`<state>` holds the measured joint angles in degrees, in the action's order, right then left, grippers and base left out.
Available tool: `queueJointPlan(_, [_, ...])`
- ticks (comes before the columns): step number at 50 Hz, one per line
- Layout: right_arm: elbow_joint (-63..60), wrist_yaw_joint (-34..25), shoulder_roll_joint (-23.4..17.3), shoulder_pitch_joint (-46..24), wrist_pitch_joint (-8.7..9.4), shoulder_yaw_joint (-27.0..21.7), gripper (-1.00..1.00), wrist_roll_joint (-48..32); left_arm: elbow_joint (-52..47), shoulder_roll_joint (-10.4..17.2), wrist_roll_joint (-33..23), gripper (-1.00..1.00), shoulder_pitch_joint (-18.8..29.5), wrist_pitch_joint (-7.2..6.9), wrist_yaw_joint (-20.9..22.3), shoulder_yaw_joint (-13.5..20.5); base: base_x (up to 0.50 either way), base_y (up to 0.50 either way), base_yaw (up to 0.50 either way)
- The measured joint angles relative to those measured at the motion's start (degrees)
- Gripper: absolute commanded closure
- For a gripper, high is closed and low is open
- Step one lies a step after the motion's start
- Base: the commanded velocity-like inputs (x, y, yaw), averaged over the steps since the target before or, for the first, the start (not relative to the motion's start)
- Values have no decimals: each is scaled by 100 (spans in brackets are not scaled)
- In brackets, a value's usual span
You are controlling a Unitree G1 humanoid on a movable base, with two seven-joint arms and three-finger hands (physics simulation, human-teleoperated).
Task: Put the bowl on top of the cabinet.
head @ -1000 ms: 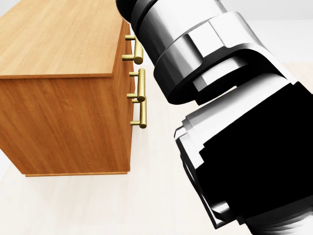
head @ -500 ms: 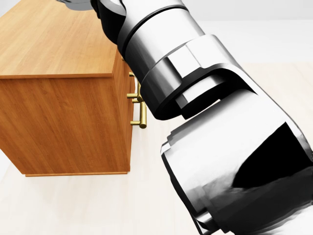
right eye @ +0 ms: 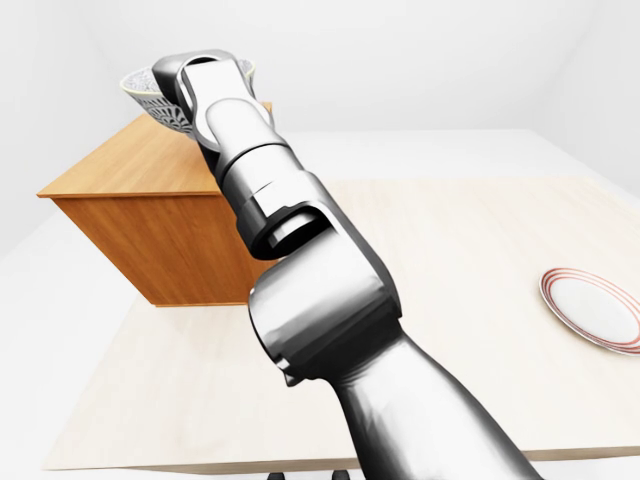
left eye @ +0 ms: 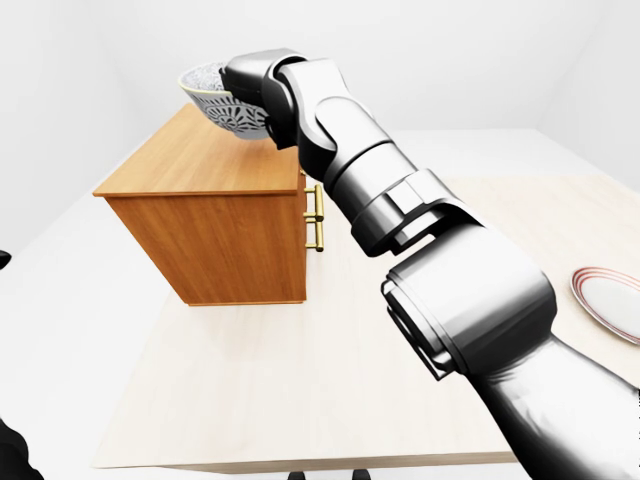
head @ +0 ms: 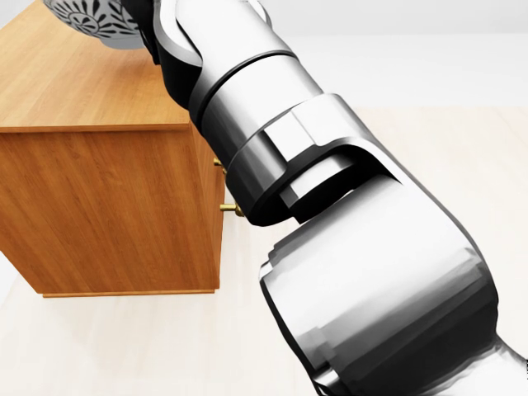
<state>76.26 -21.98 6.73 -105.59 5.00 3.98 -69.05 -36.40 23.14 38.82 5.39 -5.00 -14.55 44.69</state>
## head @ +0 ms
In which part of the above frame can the black white patterned bowl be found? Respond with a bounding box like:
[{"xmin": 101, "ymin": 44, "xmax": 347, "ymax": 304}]
[{"xmin": 42, "ymin": 0, "xmax": 146, "ymax": 51}]

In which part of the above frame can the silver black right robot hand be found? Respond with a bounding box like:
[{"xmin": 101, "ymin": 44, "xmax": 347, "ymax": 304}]
[{"xmin": 139, "ymin": 0, "xmax": 293, "ymax": 113}]

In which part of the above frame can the wooden cabinet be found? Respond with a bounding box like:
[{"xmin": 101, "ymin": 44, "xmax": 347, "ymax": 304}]
[{"xmin": 0, "ymin": 0, "xmax": 227, "ymax": 299}]

